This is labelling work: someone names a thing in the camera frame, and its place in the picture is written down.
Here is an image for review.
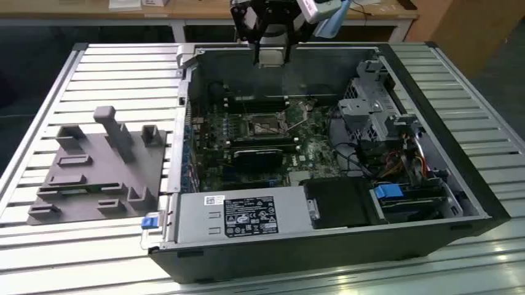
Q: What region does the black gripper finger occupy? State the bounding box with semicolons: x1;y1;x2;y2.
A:
229;4;267;65
285;12;313;61

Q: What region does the silver CPU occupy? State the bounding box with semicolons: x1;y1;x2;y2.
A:
260;49;287;68

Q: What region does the metal wire locking lever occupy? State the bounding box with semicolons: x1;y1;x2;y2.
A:
285;116;309;130

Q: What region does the CPU socket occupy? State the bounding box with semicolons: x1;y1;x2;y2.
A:
241;112;288;138

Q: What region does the grey case latch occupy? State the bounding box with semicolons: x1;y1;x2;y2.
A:
174;44;205;71

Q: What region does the grey metal drive cage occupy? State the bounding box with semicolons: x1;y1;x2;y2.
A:
336;60;423;143

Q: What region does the green motherboard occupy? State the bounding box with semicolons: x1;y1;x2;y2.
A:
189;92;340;193

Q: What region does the black graphics card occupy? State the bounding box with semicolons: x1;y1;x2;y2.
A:
232;148;284;173

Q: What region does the silver chipset heatsink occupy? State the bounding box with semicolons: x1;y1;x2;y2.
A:
288;170;311;186

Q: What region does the wooden desk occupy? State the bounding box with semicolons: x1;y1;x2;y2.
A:
0;0;419;44

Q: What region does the wooden cabinet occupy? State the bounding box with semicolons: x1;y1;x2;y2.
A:
403;0;525;80

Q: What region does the black plastic shroud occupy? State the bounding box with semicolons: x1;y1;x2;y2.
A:
300;178;388;230

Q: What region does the hard disk in blue carrier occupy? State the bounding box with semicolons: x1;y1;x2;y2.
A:
371;183;451;218

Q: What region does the black power supply label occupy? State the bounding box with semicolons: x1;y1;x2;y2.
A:
223;196;279;237

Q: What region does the silver power supply unit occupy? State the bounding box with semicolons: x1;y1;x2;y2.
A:
173;186;315;243

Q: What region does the grey parts rack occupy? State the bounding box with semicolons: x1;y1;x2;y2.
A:
23;106;170;227

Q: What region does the silver disk bay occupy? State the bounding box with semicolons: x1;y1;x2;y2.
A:
367;175;468;226

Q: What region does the black open PC case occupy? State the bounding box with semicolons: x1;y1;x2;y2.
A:
145;41;511;285

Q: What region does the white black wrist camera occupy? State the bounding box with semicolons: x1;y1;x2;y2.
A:
295;0;341;24

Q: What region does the black round cable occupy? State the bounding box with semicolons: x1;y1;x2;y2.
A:
329;140;378;179

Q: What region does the yellow orange wire bundle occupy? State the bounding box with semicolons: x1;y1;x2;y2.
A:
379;132;430;185

